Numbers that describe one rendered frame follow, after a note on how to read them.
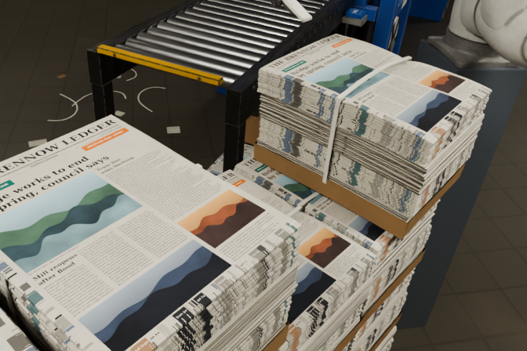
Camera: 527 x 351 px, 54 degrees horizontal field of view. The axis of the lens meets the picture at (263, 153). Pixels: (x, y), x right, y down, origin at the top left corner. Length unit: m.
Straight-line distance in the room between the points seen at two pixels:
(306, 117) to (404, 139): 0.21
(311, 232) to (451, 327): 1.15
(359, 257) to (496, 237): 1.60
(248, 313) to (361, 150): 0.45
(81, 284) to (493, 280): 1.93
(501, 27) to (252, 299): 0.79
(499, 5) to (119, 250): 0.88
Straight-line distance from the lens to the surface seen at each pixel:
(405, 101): 1.00
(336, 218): 1.04
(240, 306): 0.61
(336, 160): 1.02
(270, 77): 1.04
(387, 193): 0.99
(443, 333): 2.04
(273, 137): 1.10
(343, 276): 0.93
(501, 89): 1.46
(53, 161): 0.76
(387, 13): 2.73
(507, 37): 1.17
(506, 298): 2.27
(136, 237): 0.62
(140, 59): 1.65
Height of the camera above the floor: 1.49
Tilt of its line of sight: 34 degrees down
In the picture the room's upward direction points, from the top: 6 degrees clockwise
